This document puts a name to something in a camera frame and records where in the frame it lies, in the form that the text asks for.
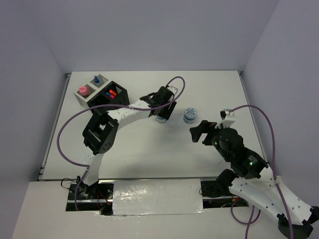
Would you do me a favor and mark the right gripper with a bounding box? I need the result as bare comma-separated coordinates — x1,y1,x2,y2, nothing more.
189,119,230,161

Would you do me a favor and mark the blue cap spray bottle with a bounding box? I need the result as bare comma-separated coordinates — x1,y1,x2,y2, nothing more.
94,76,100,84

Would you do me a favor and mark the pink cap pen tube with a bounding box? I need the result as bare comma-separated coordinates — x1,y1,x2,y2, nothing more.
79,86,90,97

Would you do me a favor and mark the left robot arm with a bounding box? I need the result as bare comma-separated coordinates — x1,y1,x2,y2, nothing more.
77,86,178,199

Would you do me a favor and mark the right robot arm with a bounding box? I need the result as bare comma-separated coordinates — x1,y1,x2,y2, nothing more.
189,120,319,239

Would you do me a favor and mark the black slotted organizer box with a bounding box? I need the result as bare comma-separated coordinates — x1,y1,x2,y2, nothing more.
87,81,130,107

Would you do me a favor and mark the white slotted organizer box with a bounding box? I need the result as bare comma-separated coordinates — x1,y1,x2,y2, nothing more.
73,75,111,107

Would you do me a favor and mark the silver tape panel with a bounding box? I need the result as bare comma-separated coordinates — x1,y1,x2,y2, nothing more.
112,179,204,216

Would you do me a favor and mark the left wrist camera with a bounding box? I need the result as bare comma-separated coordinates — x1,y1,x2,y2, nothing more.
166,86,178,96

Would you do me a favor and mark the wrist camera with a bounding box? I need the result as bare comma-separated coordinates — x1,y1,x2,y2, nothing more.
215,109,236,129
166,86,178,96

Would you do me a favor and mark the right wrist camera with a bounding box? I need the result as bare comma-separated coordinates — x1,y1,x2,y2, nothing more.
215,109,236,129

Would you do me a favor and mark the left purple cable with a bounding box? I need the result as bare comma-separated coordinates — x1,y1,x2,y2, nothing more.
56,76,186,212

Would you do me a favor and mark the purple cable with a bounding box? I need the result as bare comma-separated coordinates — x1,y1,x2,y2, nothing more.
56,76,186,212
229,104,295,239

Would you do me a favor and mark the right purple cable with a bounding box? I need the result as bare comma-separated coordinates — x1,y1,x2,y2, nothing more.
229,104,295,239

